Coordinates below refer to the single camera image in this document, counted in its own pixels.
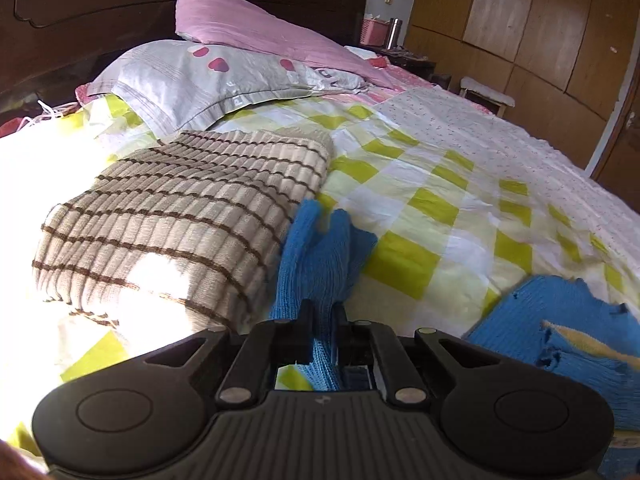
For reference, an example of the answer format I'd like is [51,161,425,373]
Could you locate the blue striped knit sweater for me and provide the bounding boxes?
[259,200,639,479]

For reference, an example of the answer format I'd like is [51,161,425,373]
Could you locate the green checked bed sheet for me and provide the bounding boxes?
[1,94,639,452]

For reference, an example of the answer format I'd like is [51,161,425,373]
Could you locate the beige brown checked knit garment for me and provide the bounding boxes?
[32,128,334,330]

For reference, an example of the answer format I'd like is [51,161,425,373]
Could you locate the white floral quilt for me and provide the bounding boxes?
[375,87,639,235]

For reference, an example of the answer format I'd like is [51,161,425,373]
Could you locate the pink patterned blanket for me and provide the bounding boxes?
[336,47,495,122]

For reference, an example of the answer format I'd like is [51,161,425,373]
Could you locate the small stool with cushion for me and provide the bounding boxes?
[459,76,515,118]

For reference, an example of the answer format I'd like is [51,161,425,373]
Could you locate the dark nightstand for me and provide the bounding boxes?
[378,47,451,90]

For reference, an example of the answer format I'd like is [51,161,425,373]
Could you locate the grey heart-print pillow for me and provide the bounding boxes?
[87,40,367,138]

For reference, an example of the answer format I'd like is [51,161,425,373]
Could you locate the pink storage box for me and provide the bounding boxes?
[360,18,390,47]

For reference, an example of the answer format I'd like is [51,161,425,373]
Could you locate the brown wooden door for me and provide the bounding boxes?
[596,64,640,212]

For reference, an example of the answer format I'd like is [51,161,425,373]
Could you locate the steel thermos bottle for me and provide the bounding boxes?
[385,18,402,50]

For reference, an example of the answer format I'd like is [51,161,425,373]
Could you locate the wooden wardrobe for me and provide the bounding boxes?
[406,0,639,168]

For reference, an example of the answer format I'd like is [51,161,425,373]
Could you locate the pink pillow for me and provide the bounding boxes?
[176,0,394,88]

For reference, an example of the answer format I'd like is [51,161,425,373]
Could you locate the dark wooden headboard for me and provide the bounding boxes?
[1,0,367,122]

